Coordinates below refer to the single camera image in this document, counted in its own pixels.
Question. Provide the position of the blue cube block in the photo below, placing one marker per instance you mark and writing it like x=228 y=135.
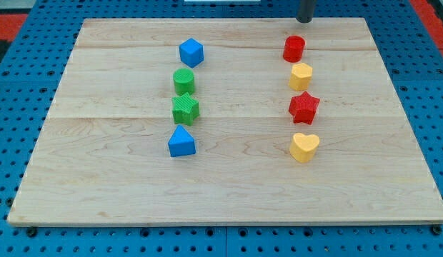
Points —
x=191 y=52

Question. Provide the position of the red cylinder block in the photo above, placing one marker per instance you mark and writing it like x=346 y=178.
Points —
x=293 y=48

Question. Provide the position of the blue triangle block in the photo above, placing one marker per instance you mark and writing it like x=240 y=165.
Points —
x=181 y=143

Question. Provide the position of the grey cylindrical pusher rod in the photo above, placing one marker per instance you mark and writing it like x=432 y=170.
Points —
x=306 y=10

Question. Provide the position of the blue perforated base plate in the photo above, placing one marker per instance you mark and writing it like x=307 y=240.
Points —
x=410 y=42

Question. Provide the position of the yellow hexagon block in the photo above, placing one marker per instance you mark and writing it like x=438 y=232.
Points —
x=300 y=76

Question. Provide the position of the light wooden board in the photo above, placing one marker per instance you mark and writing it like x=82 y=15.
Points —
x=102 y=157

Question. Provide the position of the green cylinder block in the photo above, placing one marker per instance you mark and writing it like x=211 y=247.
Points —
x=183 y=81

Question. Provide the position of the yellow heart block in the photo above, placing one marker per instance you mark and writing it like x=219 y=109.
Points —
x=303 y=147

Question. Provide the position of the green star block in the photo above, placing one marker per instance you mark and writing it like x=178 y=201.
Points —
x=185 y=109

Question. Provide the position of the red star block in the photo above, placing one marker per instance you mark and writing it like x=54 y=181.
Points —
x=303 y=108

